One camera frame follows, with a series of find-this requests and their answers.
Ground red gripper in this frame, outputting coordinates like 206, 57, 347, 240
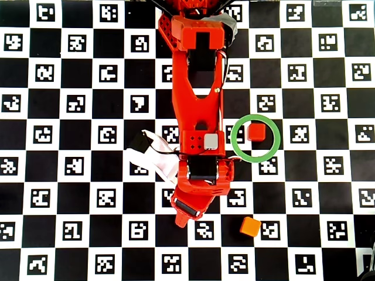
171, 157, 235, 229

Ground orange cube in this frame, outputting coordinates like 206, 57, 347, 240
239, 216, 262, 237

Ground red cube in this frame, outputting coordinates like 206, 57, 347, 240
248, 123, 267, 142

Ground black white marker board mat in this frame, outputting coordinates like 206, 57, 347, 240
0, 0, 375, 281

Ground grey tape wad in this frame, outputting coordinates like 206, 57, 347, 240
218, 13, 238, 40

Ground grey tape strip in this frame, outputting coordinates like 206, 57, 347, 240
312, 0, 343, 7

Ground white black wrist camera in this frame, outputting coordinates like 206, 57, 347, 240
126, 129, 180, 184

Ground thin black camera cable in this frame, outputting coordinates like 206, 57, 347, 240
142, 130, 244, 162

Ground green flat ring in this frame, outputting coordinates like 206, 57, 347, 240
230, 114, 281, 163

